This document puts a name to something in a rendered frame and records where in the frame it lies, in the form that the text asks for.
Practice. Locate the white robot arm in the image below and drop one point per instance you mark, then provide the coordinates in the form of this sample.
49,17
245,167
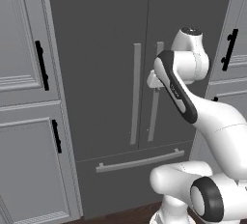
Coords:
222,128

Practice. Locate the dark grey fridge door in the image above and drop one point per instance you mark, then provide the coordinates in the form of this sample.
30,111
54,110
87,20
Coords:
96,57
186,5

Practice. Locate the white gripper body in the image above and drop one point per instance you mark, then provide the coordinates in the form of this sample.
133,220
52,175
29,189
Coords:
154,80

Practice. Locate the grey cupboard door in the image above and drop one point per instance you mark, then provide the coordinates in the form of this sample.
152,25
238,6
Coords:
19,34
238,12
231,96
29,170

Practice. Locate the dark grey fridge drawer front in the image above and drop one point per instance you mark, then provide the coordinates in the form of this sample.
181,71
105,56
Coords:
122,189

